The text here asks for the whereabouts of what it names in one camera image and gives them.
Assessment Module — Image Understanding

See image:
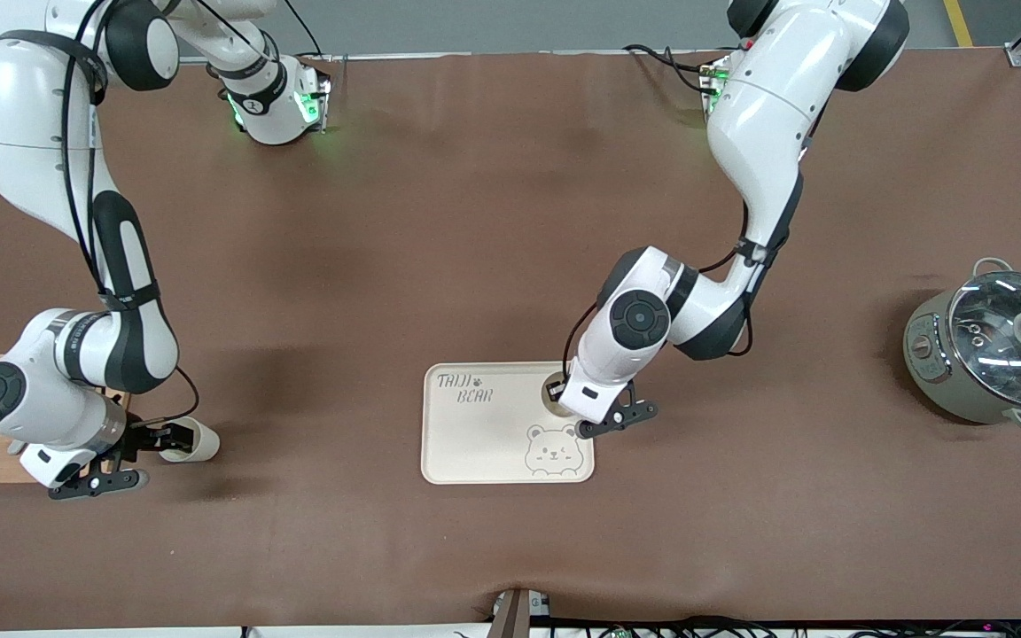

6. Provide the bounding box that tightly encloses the cream tray with bear print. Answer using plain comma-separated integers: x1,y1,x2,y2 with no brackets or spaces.
420,361,596,486

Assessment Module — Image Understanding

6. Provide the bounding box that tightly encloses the grey-green cooking pot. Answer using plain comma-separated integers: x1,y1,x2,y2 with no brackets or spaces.
903,257,1021,435

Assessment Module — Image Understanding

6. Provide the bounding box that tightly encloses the glass pot lid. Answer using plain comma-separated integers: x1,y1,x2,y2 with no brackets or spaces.
949,270,1021,408

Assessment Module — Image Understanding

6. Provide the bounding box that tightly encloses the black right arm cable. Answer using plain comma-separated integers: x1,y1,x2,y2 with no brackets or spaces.
58,0,201,426

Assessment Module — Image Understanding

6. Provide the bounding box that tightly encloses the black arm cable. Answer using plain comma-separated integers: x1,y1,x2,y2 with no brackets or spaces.
562,199,756,373
58,0,201,426

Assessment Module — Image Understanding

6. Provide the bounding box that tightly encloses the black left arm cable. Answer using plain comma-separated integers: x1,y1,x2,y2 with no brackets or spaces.
562,199,756,373

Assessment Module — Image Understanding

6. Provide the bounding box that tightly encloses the table edge bracket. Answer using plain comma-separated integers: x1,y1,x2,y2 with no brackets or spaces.
486,587,554,638

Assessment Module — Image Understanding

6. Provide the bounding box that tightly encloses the black base cable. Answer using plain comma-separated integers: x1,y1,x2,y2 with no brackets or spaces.
278,0,334,63
622,43,717,94

